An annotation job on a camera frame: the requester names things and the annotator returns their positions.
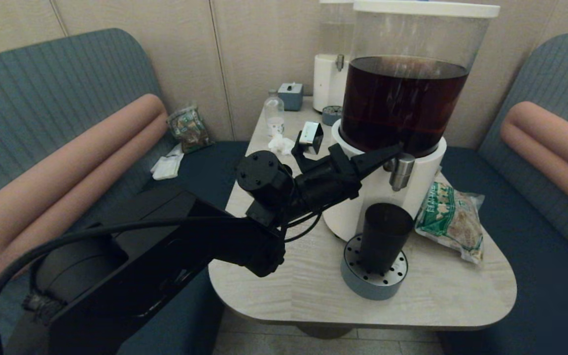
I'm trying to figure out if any black plastic cup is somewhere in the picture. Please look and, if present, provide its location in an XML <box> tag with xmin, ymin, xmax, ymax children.
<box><xmin>360</xmin><ymin>203</ymin><xmax>415</xmax><ymax>275</ymax></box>

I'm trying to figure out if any small blue drip tray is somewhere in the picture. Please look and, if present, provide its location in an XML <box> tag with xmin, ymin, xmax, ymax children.
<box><xmin>321</xmin><ymin>105</ymin><xmax>343</xmax><ymax>126</ymax></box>

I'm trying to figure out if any crumpled white tissue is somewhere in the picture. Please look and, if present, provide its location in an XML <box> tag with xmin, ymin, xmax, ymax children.
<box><xmin>268</xmin><ymin>133</ymin><xmax>295</xmax><ymax>156</ymax></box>

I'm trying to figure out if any large dark tea dispenser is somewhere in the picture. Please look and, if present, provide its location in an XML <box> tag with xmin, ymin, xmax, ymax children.
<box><xmin>322</xmin><ymin>0</ymin><xmax>500</xmax><ymax>242</ymax></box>

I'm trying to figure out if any clear plastic bottle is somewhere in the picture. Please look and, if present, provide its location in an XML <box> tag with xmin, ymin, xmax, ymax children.
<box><xmin>263</xmin><ymin>90</ymin><xmax>284</xmax><ymax>137</ymax></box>

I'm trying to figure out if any rear white drink dispenser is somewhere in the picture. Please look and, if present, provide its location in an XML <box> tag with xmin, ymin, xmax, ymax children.
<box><xmin>313</xmin><ymin>0</ymin><xmax>356</xmax><ymax>113</ymax></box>

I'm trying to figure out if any green grain snack bag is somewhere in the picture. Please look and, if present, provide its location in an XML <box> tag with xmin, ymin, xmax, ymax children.
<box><xmin>415</xmin><ymin>174</ymin><xmax>485</xmax><ymax>264</ymax></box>

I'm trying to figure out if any blue tissue box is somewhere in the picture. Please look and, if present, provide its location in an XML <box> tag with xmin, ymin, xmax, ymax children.
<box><xmin>278</xmin><ymin>82</ymin><xmax>304</xmax><ymax>111</ymax></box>

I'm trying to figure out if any blue perforated steel drip tray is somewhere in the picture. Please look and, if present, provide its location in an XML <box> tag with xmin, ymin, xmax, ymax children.
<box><xmin>341</xmin><ymin>234</ymin><xmax>408</xmax><ymax>300</ymax></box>

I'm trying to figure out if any brown green snack bag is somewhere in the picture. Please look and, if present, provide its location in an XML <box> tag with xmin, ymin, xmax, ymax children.
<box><xmin>167</xmin><ymin>104</ymin><xmax>214</xmax><ymax>154</ymax></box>

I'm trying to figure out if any white napkin pack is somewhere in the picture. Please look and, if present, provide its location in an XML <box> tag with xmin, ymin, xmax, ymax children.
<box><xmin>150</xmin><ymin>143</ymin><xmax>185</xmax><ymax>181</ymax></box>

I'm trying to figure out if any teal upholstered booth bench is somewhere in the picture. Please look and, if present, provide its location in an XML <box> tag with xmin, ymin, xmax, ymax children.
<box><xmin>0</xmin><ymin>28</ymin><xmax>250</xmax><ymax>355</ymax></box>
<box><xmin>437</xmin><ymin>34</ymin><xmax>568</xmax><ymax>355</ymax></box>

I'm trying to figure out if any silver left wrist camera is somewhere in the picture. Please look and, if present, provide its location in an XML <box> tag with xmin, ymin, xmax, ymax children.
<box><xmin>291</xmin><ymin>122</ymin><xmax>324</xmax><ymax>171</ymax></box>

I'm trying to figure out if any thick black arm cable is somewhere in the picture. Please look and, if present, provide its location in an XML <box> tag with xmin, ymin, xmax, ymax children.
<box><xmin>0</xmin><ymin>216</ymin><xmax>284</xmax><ymax>355</ymax></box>

